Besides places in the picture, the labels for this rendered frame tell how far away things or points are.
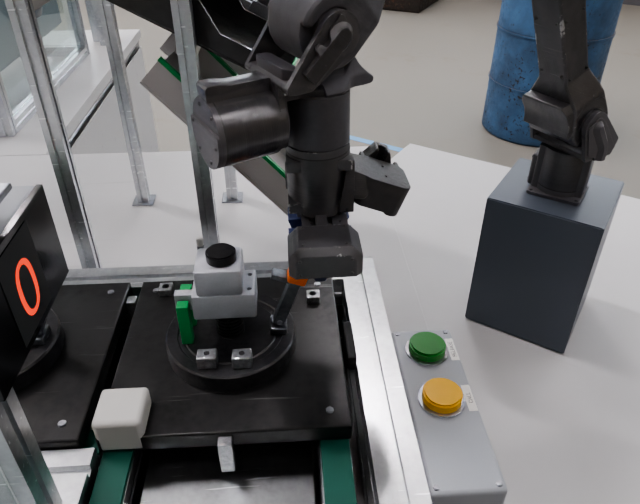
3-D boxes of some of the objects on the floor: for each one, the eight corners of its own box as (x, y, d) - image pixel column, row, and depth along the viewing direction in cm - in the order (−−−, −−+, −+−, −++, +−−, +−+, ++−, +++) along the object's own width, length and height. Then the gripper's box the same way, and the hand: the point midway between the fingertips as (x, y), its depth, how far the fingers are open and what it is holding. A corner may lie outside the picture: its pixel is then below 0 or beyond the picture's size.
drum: (466, 134, 352) (492, -33, 300) (496, 103, 395) (523, -48, 343) (576, 158, 325) (625, -22, 273) (595, 121, 369) (640, -39, 316)
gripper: (281, 102, 58) (288, 231, 67) (283, 192, 43) (293, 344, 52) (342, 99, 59) (341, 229, 68) (366, 188, 43) (361, 340, 52)
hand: (320, 252), depth 58 cm, fingers closed
